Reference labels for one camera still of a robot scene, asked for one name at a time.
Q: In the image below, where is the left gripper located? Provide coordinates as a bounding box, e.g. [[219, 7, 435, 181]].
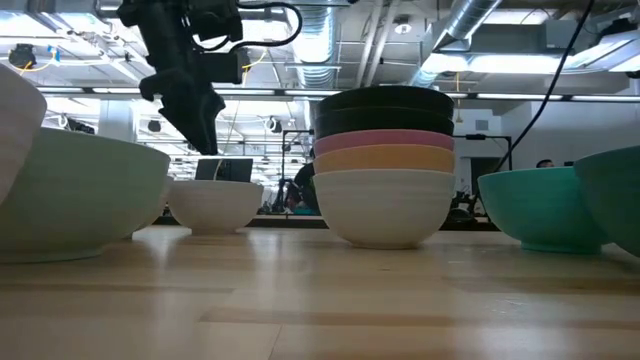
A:
[[117, 0, 246, 156]]

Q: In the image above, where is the large white bowl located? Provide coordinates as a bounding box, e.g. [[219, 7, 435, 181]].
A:
[[167, 179, 265, 236]]

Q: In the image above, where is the pale green bowl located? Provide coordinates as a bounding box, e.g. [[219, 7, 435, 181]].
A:
[[0, 127, 172, 264]]

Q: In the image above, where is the black bowl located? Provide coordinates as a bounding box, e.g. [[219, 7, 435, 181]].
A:
[[315, 84, 456, 120], [313, 107, 456, 140]]

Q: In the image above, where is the pink bowl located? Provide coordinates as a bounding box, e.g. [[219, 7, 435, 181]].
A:
[[313, 128, 456, 157]]

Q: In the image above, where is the teal bowl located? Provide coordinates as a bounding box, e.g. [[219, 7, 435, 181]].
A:
[[477, 166, 612, 255], [573, 144, 640, 259]]

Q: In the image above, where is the ceiling light strip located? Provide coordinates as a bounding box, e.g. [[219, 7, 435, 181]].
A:
[[37, 86, 342, 97], [444, 92, 640, 103]]

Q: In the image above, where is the dark laptop screen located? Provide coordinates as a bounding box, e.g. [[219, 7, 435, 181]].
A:
[[194, 158, 255, 183]]

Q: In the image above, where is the black ceiling device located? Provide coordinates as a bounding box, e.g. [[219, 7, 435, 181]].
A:
[[7, 43, 38, 70]]

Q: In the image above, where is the orange bowl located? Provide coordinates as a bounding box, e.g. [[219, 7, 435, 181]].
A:
[[312, 143, 456, 175]]

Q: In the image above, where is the black stand frame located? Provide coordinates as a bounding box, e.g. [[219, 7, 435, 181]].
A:
[[452, 133, 514, 172], [280, 128, 317, 182]]

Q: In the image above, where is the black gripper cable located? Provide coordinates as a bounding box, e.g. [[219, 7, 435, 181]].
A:
[[189, 0, 304, 54]]

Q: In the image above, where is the yellow ceiling cable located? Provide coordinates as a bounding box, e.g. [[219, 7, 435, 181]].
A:
[[9, 44, 62, 76]]

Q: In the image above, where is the silver ribbed ventilation duct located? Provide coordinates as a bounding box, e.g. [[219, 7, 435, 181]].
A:
[[292, 4, 337, 91]]

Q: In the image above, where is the silver smooth ventilation duct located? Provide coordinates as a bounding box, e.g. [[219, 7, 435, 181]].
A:
[[408, 0, 504, 87]]

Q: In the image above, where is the long black hanging cable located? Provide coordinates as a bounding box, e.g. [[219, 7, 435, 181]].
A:
[[493, 0, 597, 172]]

